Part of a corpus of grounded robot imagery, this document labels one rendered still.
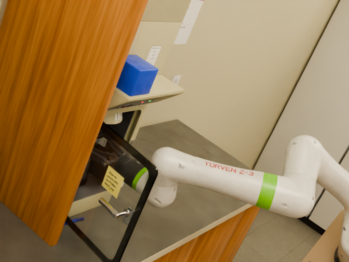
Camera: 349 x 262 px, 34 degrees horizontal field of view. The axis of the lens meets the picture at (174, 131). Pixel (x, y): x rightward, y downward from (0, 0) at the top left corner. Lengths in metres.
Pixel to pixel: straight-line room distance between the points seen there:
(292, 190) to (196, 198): 0.82
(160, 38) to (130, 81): 0.25
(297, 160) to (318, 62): 2.90
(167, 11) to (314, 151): 0.66
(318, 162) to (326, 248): 0.57
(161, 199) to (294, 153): 0.46
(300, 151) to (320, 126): 2.89
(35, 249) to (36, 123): 0.40
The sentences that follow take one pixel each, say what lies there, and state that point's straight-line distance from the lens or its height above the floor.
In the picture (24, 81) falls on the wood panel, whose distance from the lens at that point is 1.92.
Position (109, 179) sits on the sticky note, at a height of 1.25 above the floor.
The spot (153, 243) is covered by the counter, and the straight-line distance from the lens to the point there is 2.18.
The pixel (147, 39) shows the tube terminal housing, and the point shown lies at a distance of 1.87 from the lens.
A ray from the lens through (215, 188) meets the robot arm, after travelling 1.84.
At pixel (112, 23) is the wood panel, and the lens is 1.66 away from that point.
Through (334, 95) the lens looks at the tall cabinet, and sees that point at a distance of 4.72.
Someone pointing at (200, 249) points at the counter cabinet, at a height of 0.73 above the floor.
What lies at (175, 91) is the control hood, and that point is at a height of 1.51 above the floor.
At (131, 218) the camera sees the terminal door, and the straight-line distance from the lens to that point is 1.77.
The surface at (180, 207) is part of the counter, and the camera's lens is 2.46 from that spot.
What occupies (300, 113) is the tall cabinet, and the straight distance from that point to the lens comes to 4.83.
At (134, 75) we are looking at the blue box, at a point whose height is 1.58.
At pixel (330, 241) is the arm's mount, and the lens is 2.41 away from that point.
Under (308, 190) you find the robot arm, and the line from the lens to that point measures 1.86.
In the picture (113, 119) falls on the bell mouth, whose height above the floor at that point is 1.33.
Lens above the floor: 2.15
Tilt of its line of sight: 23 degrees down
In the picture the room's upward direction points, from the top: 24 degrees clockwise
